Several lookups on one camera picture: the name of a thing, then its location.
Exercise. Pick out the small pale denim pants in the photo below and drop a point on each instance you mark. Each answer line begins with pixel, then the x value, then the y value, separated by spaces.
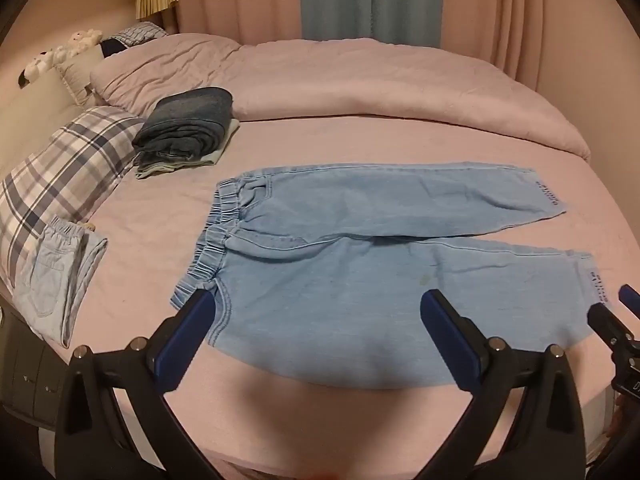
pixel 50 280

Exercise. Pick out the white and black plush dog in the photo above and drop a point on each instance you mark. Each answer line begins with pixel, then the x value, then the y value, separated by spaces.
pixel 40 62

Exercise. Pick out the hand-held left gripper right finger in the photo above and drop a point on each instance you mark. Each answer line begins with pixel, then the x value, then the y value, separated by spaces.
pixel 445 342

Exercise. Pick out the pink duvet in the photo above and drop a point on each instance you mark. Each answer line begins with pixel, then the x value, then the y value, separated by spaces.
pixel 400 85

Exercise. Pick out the white plush toy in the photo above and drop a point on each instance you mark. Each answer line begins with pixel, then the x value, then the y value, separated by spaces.
pixel 82 40

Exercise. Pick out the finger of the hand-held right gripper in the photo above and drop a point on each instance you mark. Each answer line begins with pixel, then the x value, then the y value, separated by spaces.
pixel 631 297
pixel 607 325

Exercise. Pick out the white pillow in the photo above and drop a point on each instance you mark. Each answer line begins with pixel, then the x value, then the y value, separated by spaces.
pixel 77 77

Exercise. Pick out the plaid pillow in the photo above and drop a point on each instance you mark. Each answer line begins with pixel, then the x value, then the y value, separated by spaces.
pixel 60 170

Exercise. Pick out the dark drawer cabinet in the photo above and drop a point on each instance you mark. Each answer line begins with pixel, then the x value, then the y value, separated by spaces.
pixel 25 365

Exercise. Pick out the blue striped pillow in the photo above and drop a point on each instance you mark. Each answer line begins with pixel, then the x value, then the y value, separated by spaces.
pixel 137 35

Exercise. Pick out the light blue denim pants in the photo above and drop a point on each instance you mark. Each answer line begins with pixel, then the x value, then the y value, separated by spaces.
pixel 350 300

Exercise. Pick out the folded pale green cloth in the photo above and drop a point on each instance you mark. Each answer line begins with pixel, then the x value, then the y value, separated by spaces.
pixel 221 155

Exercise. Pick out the folded dark blue jeans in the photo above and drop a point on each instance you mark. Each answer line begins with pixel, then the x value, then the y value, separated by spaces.
pixel 190 120

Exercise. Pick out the pink pillow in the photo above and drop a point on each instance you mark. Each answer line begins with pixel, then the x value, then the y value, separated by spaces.
pixel 160 67

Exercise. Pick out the cream bed headboard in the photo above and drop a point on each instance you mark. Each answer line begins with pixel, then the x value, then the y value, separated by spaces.
pixel 30 110

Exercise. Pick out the bed with pink sheet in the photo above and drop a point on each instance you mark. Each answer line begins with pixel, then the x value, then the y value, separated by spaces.
pixel 165 220

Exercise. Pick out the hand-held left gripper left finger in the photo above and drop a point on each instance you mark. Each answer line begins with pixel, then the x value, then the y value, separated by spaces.
pixel 182 342

